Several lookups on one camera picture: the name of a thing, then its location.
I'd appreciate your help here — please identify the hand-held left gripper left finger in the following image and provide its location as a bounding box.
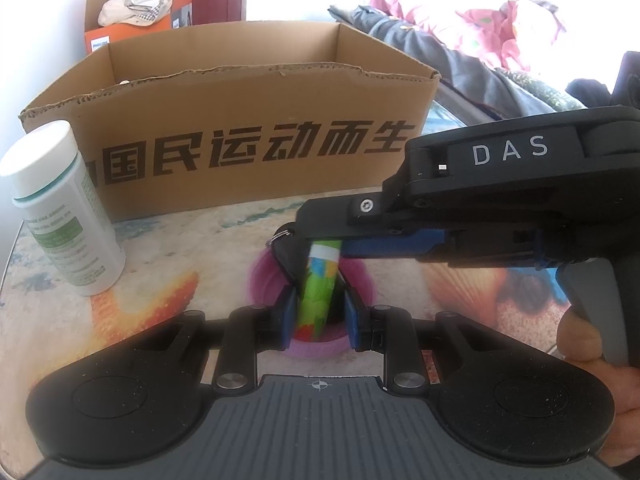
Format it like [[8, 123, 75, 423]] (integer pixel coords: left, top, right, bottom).
[[165, 285, 301, 393]]

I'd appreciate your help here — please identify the purple plastic container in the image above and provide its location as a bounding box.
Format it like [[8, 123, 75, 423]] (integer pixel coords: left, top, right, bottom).
[[247, 247, 376, 361]]

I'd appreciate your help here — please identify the white bottle with green label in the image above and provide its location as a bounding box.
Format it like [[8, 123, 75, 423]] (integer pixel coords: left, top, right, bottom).
[[0, 120, 127, 297]]

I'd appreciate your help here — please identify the orange cardboard box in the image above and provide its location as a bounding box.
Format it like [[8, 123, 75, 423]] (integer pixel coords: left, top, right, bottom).
[[82, 0, 193, 58]]

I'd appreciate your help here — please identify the pink floral blanket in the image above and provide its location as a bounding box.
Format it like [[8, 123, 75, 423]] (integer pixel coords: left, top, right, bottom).
[[370, 0, 571, 68]]

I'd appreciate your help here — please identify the beige crumpled cloth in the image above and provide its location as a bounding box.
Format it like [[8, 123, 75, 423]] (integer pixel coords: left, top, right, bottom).
[[97, 0, 177, 28]]

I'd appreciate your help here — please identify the green colourful tube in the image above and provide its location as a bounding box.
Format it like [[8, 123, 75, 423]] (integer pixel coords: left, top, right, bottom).
[[295, 241, 343, 343]]

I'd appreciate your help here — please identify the dark cloth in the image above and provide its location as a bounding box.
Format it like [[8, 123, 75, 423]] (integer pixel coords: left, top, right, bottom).
[[565, 50, 640, 111]]

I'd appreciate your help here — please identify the black key fob with ring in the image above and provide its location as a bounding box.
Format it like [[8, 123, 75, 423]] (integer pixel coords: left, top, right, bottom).
[[267, 225, 307, 286]]

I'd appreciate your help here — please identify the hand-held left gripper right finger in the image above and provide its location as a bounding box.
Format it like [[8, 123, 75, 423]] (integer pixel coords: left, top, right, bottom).
[[342, 287, 481, 393]]

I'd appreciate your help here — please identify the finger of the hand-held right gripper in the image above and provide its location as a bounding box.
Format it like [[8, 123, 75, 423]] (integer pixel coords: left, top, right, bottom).
[[295, 191, 448, 261]]

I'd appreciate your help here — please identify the grey blanket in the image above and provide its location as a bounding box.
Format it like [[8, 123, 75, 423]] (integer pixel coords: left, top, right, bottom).
[[327, 5, 588, 126]]

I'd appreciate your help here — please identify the person's right hand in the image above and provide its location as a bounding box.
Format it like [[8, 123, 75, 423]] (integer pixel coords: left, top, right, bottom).
[[555, 305, 640, 471]]

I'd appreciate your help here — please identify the brown cardboard box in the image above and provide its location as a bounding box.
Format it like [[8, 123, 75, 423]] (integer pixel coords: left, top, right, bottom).
[[19, 21, 441, 223]]

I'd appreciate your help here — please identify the seashell printed table mat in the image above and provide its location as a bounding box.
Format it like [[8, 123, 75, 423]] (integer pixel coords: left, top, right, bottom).
[[0, 187, 601, 480]]

